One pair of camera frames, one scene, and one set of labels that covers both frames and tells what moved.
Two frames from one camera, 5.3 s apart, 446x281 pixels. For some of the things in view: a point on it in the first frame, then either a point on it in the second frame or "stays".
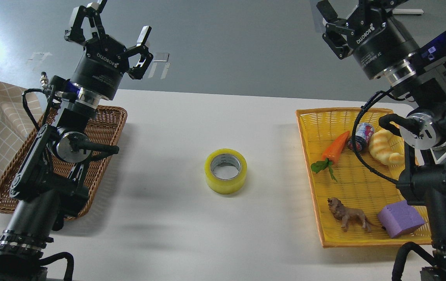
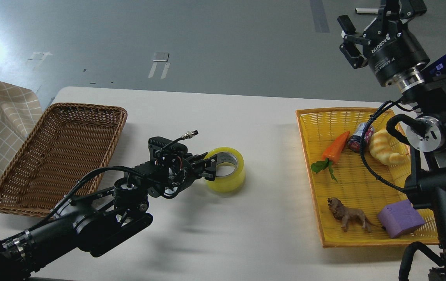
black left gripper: (101, 69) to (176, 168)
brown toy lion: (345, 215) stays
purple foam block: (395, 219) stays
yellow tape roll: (227, 186) stays
